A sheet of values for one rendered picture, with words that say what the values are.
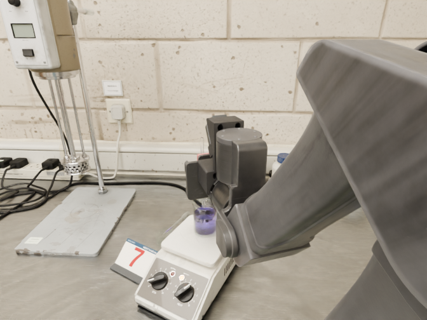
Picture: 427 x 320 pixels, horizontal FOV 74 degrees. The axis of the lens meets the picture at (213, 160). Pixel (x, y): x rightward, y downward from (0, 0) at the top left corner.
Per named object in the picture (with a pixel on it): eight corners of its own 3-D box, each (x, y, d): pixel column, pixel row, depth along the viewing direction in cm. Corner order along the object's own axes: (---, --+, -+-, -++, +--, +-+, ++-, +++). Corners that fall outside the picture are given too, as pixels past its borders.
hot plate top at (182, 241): (212, 269, 51) (212, 265, 51) (158, 247, 56) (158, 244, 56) (239, 232, 61) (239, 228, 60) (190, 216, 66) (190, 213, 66)
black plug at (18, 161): (16, 171, 97) (14, 165, 96) (4, 171, 97) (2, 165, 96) (30, 162, 103) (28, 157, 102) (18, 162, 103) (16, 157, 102)
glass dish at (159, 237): (158, 233, 72) (157, 226, 72) (180, 234, 72) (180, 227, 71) (154, 249, 67) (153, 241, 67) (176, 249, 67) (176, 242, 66)
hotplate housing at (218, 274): (194, 337, 48) (192, 303, 45) (134, 305, 53) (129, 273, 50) (244, 254, 66) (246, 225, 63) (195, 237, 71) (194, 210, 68)
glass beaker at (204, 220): (190, 239, 58) (189, 205, 55) (195, 223, 63) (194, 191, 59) (219, 242, 57) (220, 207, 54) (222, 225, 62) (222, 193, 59)
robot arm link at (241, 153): (196, 131, 37) (227, 166, 26) (258, 125, 39) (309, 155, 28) (199, 209, 41) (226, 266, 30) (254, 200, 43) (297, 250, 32)
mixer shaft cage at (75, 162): (84, 176, 71) (62, 72, 61) (57, 175, 72) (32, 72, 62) (95, 164, 77) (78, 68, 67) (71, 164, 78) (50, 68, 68)
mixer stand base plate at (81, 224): (96, 256, 65) (96, 253, 65) (13, 253, 66) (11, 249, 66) (137, 190, 92) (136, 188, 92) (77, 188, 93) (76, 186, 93)
